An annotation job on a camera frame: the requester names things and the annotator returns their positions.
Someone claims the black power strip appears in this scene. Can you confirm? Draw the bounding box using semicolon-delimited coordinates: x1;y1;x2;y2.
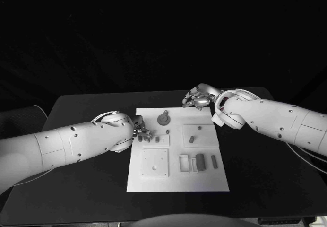
256;217;302;226

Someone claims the white cable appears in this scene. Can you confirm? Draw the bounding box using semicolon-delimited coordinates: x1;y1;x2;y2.
295;145;327;163
285;142;327;175
90;110;120;122

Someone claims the thick grey cylinder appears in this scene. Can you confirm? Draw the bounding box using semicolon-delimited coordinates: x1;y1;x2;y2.
194;153;207;172

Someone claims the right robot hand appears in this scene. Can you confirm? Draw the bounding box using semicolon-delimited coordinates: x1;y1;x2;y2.
181;83;224;111

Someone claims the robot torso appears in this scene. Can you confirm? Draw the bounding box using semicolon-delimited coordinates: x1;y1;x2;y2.
126;213;259;227

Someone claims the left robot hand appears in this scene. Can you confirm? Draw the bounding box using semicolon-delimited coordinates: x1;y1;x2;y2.
131;114;154;143

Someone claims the white task board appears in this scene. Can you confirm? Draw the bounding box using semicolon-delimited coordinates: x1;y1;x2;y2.
125;106;230;192

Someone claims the grey gear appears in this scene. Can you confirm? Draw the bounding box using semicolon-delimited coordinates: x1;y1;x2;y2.
156;113;171;126

